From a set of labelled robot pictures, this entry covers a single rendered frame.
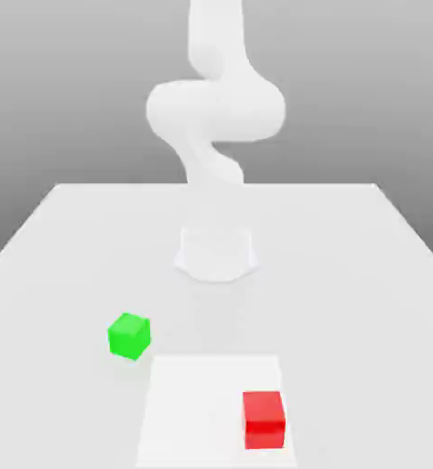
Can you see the small red cube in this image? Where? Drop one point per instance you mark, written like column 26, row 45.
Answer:
column 263, row 417

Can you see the small green cube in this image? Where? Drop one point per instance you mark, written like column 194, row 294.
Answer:
column 128, row 336

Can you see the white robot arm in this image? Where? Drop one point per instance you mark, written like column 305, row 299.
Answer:
column 216, row 110

